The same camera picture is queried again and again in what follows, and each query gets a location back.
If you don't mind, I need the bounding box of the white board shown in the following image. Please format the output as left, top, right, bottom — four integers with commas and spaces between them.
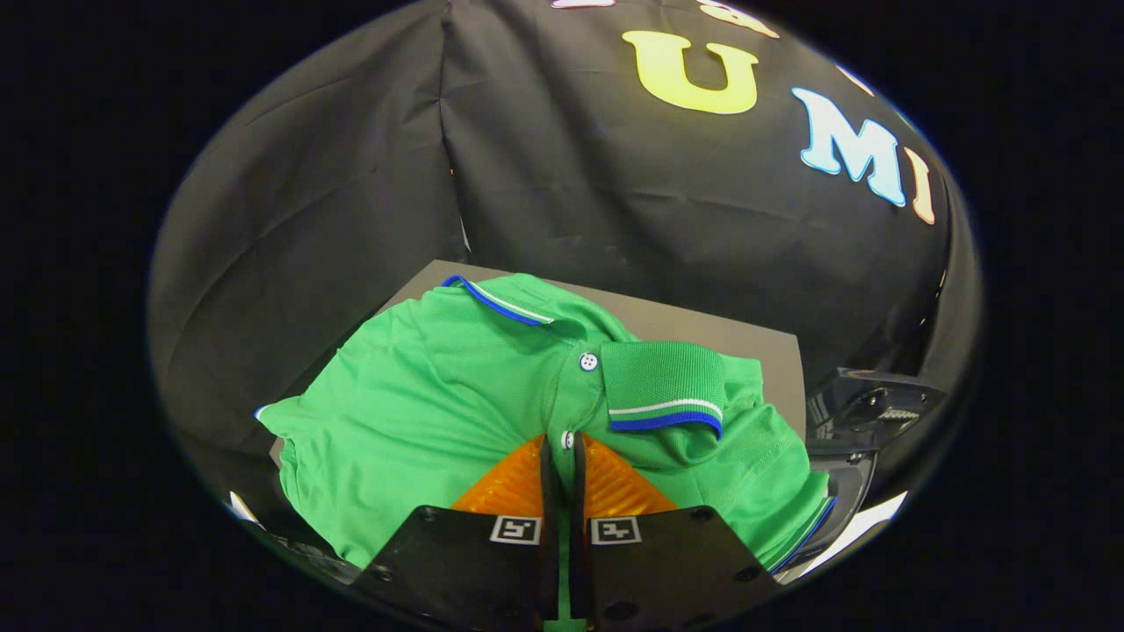
790, 492, 908, 580

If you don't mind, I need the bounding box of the black backdrop cloth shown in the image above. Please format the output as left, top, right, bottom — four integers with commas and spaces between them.
148, 0, 984, 528

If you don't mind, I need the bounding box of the green polo shirt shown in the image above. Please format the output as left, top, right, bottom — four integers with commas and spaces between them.
255, 272, 839, 632

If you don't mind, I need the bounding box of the grey cabinet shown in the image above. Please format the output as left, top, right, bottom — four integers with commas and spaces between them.
268, 259, 807, 466

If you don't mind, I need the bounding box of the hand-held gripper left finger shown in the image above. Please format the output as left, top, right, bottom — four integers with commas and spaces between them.
351, 434, 560, 632

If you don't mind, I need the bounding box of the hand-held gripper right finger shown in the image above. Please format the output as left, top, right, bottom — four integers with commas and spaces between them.
571, 432, 782, 632

